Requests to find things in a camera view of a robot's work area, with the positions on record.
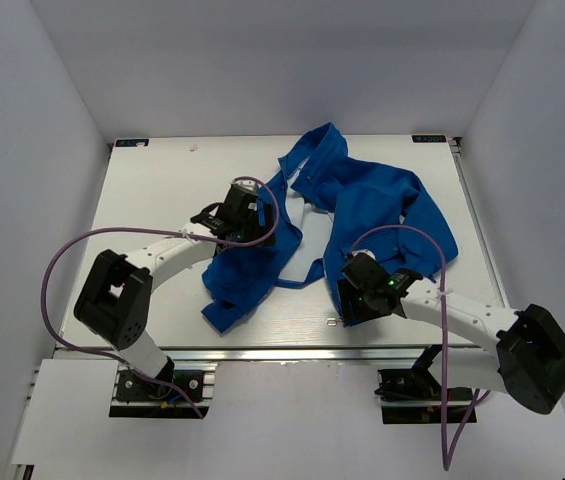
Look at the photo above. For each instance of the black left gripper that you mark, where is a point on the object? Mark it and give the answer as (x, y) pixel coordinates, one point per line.
(260, 231)

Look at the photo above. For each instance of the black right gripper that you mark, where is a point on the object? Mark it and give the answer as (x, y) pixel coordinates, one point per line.
(347, 292)

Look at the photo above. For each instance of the blue zip jacket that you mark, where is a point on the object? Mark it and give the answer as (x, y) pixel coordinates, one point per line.
(330, 204)

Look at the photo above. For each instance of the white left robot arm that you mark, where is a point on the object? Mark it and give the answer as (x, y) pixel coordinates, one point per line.
(114, 301)

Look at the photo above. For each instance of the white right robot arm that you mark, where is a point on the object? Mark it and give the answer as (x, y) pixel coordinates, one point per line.
(517, 352)

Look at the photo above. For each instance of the left corner label sticker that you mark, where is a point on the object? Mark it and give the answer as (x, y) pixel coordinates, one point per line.
(131, 143)

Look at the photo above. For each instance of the corner label sticker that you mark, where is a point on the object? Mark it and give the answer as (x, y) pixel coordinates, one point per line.
(428, 138)
(131, 143)

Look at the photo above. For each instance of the right corner label sticker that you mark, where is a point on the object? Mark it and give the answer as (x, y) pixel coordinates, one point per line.
(428, 138)

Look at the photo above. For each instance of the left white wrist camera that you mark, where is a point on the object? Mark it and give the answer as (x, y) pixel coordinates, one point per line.
(248, 186)

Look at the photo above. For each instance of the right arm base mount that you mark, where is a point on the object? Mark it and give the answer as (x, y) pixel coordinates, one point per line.
(408, 398)

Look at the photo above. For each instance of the aluminium front rail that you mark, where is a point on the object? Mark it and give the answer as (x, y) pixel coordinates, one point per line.
(293, 354)

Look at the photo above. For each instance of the aluminium rail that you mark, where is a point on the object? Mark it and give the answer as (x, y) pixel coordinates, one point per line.
(293, 354)
(455, 145)

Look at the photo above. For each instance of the aluminium right side rail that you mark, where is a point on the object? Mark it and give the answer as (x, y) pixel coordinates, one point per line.
(455, 145)

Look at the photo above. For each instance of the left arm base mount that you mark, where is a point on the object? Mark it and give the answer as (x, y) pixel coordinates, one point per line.
(133, 398)

